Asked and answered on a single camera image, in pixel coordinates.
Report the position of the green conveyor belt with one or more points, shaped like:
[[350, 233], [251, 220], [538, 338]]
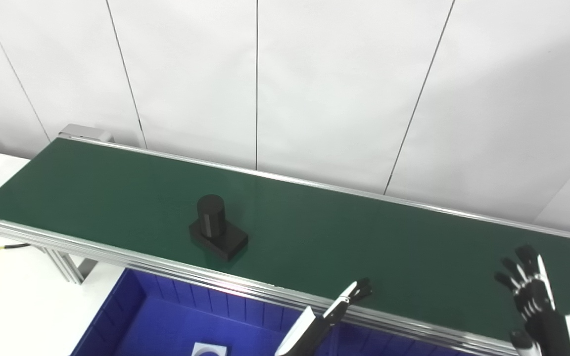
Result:
[[339, 232]]

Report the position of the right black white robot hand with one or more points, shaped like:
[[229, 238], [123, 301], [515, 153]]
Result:
[[542, 316]]

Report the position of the aluminium conveyor leg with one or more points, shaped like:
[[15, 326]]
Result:
[[70, 264]]

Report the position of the white part with round hole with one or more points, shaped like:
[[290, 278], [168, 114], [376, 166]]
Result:
[[208, 350]]

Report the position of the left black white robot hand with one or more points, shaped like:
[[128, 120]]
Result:
[[314, 329]]

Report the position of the black cylinder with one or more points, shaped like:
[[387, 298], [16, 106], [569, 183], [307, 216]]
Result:
[[215, 232]]

